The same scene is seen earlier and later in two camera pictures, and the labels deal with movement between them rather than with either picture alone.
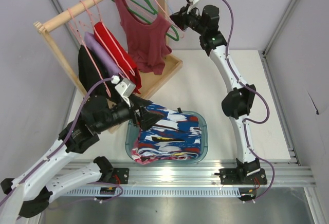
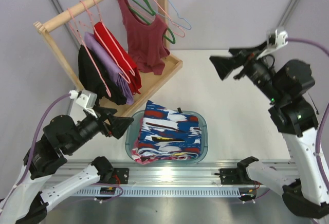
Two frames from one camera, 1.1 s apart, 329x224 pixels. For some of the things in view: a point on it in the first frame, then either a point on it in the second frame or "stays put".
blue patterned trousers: (176, 135) stays put
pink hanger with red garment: (124, 61) stays put
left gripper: (139, 116) to (107, 122)
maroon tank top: (147, 42) stays put
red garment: (120, 55) stays put
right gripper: (184, 18) to (240, 63)
